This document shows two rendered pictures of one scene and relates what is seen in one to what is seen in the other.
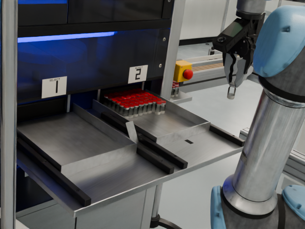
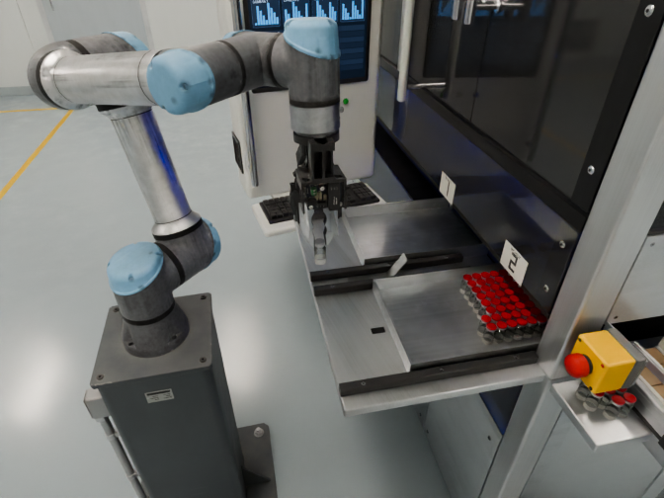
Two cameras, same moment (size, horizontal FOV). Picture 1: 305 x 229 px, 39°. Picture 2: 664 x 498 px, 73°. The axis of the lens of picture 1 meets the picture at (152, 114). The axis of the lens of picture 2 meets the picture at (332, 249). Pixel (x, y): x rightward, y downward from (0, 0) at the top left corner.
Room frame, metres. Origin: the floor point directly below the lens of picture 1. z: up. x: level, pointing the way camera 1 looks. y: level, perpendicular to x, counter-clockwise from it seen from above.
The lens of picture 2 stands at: (1.59, -0.75, 1.58)
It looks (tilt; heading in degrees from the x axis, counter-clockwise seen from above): 35 degrees down; 124
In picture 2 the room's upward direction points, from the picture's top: straight up
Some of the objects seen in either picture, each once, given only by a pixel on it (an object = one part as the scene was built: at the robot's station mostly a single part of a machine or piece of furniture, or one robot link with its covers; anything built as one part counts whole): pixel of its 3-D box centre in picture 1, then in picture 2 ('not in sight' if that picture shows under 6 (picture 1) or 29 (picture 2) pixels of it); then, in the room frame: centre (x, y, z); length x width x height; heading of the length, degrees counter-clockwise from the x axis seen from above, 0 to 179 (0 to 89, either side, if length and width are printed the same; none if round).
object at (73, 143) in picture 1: (68, 134); (410, 229); (1.18, 0.24, 0.90); 0.34 x 0.26 x 0.04; 46
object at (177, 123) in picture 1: (150, 114); (462, 311); (1.42, 0.01, 0.90); 0.34 x 0.26 x 0.04; 46
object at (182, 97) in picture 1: (169, 95); (605, 409); (1.72, -0.06, 0.87); 0.14 x 0.13 x 0.02; 46
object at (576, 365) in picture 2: (187, 74); (579, 365); (1.65, -0.11, 0.99); 0.04 x 0.04 x 0.04; 46
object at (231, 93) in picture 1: (231, 91); (319, 252); (1.20, -0.22, 1.10); 0.02 x 0.02 x 0.04
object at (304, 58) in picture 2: not in sight; (310, 61); (1.18, -0.21, 1.43); 0.09 x 0.08 x 0.11; 2
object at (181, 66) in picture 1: (179, 70); (603, 361); (1.68, -0.08, 1.00); 0.08 x 0.07 x 0.07; 46
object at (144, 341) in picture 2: not in sight; (152, 318); (0.81, -0.36, 0.84); 0.15 x 0.15 x 0.10
